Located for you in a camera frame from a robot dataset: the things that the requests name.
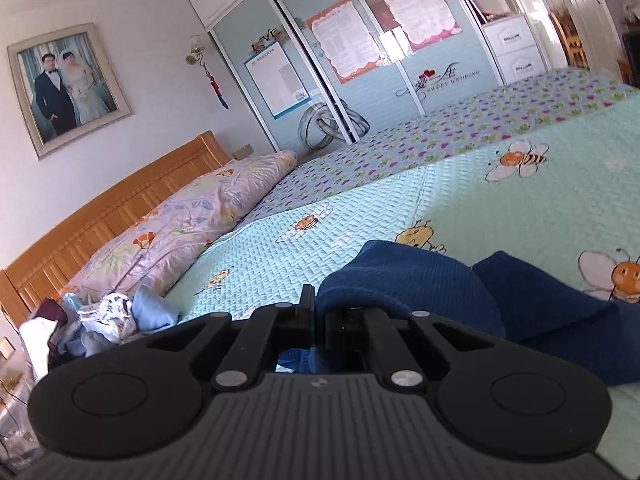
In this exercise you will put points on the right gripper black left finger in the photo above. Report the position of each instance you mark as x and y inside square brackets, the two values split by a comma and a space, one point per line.
[260, 340]

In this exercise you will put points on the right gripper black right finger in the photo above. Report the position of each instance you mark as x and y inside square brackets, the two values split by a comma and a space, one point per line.
[365, 340]

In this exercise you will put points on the blue knit sweater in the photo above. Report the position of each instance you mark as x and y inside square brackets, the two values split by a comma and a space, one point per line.
[501, 296]

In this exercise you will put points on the light blue garment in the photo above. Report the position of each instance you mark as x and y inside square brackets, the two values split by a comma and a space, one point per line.
[152, 312]

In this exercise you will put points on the floral pink pillow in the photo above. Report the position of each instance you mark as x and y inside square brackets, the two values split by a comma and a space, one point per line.
[161, 246]

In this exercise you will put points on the white patterned garment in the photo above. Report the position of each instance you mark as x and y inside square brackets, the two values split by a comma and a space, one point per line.
[111, 317]

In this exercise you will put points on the wooden headboard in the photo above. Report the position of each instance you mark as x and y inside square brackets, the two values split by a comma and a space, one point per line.
[49, 264]

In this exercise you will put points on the mint quilted bee bedspread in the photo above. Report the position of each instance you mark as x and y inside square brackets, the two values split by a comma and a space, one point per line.
[564, 199]

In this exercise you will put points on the red hanging ornament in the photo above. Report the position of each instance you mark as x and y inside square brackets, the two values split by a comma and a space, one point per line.
[216, 87]

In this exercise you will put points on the heart pattern bedsheet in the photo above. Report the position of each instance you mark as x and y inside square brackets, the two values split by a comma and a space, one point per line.
[490, 117]

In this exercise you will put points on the sliding door wardrobe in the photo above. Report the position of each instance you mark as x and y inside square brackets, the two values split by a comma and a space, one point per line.
[321, 74]

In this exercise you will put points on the framed wedding photo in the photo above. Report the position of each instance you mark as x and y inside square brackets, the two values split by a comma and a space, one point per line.
[65, 85]

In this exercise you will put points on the white door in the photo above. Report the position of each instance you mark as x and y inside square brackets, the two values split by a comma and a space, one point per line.
[599, 37]

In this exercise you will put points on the white drawer shelf unit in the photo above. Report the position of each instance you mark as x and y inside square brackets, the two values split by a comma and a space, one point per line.
[510, 37]

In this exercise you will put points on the wall lamp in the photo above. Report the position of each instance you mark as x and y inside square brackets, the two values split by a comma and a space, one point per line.
[196, 55]

